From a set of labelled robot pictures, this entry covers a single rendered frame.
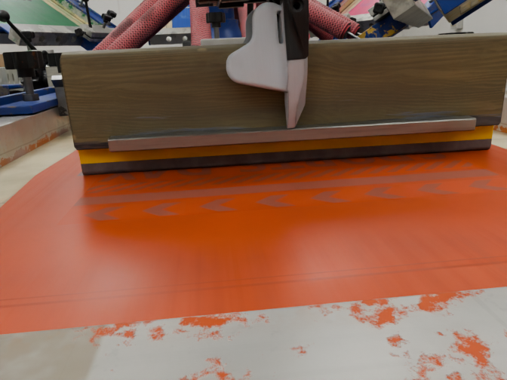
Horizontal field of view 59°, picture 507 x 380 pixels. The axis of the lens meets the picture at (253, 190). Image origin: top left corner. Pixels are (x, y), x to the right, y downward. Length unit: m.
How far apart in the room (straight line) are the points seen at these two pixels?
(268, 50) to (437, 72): 0.14
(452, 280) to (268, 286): 0.07
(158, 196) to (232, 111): 0.10
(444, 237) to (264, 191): 0.13
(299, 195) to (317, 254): 0.09
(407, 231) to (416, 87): 0.18
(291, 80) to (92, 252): 0.19
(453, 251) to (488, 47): 0.23
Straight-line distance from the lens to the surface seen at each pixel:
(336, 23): 1.28
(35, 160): 0.50
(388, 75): 0.39
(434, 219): 0.27
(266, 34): 0.35
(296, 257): 0.21
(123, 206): 0.31
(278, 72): 0.35
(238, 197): 0.30
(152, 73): 0.37
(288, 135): 0.36
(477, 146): 0.45
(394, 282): 0.20
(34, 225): 0.30
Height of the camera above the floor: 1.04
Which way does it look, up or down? 17 degrees down
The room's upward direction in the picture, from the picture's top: 3 degrees counter-clockwise
